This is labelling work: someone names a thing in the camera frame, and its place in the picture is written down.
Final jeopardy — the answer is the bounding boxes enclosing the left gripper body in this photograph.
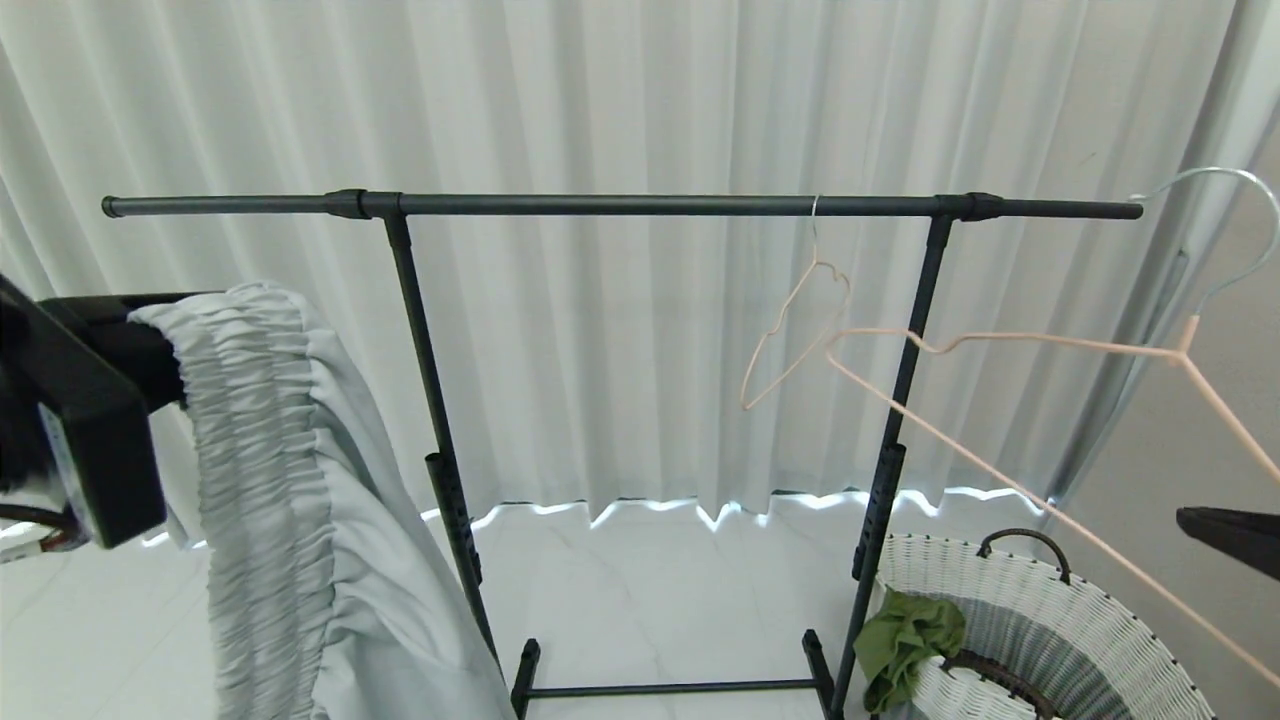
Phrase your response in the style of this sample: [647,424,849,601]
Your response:
[0,275,167,549]

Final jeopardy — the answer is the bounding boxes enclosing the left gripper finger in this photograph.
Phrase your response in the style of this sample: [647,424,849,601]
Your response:
[45,290,227,411]

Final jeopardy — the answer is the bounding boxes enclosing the pale grey shorts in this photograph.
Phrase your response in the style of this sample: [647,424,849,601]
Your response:
[128,282,516,720]

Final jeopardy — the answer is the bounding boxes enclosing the pink clothes hanger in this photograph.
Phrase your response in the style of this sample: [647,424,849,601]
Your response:
[741,196,853,411]
[825,167,1280,691]

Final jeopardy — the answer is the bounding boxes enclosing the black clothes rack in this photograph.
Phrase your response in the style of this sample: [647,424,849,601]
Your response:
[102,190,1144,720]

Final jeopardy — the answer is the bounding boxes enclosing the white laundry basket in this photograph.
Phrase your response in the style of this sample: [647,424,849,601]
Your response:
[875,528,1216,720]

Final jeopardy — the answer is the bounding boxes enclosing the white curtain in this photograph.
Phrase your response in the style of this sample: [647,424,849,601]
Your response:
[0,0,1241,523]

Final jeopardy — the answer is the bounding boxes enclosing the green garment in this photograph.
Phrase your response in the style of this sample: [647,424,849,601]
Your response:
[853,588,967,714]

